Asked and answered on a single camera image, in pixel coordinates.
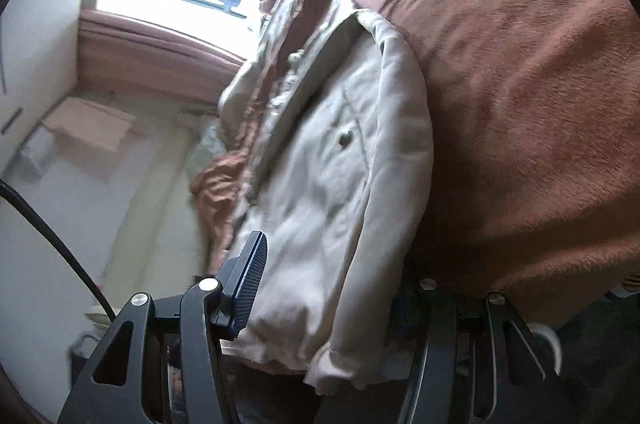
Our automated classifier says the beige jacket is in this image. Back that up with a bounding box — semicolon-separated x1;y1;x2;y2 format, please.
217;0;436;397

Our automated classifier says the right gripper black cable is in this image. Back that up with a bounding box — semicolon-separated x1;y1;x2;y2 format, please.
0;179;117;322

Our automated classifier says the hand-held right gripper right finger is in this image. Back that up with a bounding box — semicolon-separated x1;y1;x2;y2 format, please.
395;276;581;424

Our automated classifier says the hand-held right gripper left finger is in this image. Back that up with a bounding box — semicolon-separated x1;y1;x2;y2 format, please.
57;231;268;424

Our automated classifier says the brown blanket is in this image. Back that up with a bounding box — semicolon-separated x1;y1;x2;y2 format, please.
187;0;640;330

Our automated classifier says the pink curtain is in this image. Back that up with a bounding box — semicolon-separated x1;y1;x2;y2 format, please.
77;6;246;102

